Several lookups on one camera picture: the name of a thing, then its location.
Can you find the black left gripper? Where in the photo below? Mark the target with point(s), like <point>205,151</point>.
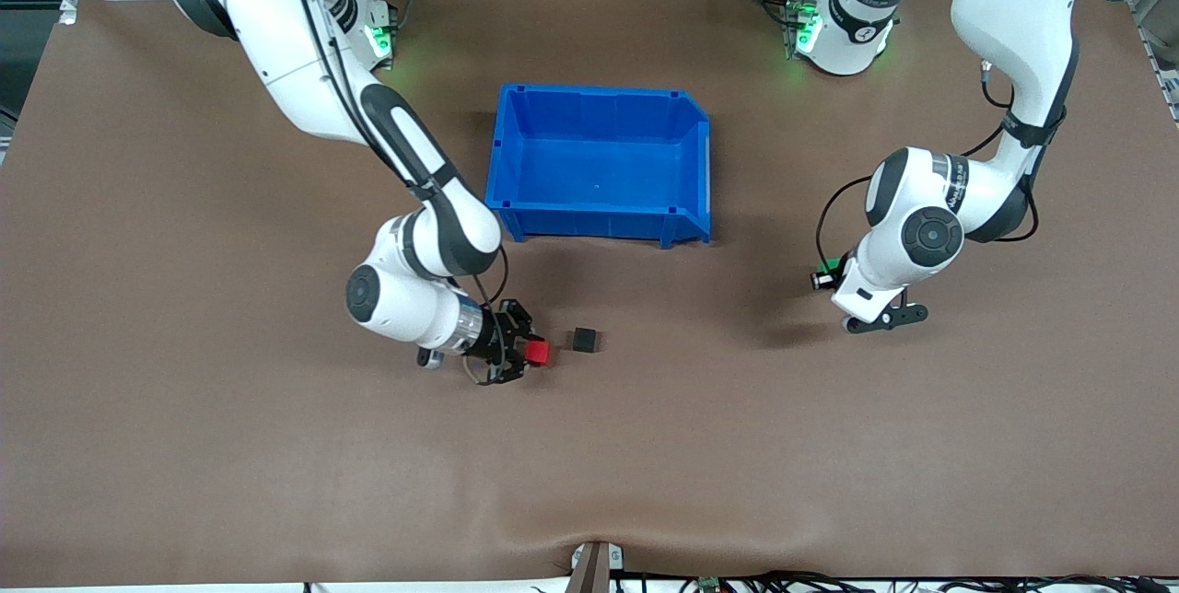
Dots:
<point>836,276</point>

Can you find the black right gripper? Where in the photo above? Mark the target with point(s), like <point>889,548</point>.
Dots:
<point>495,341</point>

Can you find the small red cube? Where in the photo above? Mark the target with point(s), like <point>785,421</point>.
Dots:
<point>538,353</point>

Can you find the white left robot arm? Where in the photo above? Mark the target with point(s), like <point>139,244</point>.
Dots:
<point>1013,4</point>

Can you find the small black cube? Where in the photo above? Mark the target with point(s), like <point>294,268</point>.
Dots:
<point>585,340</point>

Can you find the blue plastic storage bin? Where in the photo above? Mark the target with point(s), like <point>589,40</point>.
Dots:
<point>599,169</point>

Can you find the brown table mat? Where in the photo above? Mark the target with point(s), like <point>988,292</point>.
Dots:
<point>276,464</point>

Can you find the metal table edge bracket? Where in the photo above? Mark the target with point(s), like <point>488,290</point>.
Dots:
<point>594,567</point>

